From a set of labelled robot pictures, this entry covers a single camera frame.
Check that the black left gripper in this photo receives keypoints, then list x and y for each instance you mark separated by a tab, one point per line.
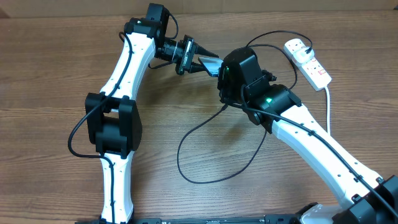
190	46

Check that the blue Samsung Galaxy smartphone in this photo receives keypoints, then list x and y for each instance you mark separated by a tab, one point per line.
211	65

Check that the white power strip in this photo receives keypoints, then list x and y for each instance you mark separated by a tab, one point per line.
313	71

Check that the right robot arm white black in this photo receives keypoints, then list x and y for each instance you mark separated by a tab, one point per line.
363	195

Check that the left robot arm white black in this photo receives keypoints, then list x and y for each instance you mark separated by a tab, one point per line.
114	124

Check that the white USB charger plug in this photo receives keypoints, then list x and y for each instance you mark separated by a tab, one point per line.
303	55

